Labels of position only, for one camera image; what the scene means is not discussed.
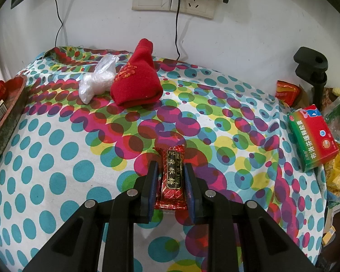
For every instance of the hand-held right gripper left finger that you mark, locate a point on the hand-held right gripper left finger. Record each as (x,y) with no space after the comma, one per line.
(150,192)

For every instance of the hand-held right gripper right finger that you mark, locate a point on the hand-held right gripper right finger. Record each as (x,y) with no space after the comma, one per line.
(190,198)

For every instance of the red candy packet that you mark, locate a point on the red candy packet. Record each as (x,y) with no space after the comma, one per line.
(171,175)

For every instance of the red round tray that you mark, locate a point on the red round tray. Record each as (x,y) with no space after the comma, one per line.
(8,124)

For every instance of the white crumpled plastic bag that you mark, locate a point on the white crumpled plastic bag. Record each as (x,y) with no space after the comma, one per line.
(95,83)

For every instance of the red and green medicine box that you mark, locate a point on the red and green medicine box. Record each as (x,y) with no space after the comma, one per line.
(311,138)

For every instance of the orange red snack packet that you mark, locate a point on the orange red snack packet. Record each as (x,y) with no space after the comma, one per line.
(286,92)

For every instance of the yellow small box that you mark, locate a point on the yellow small box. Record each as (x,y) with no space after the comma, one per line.
(0,112)

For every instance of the black clamp stand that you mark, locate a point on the black clamp stand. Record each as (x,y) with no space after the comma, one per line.
(311,62)

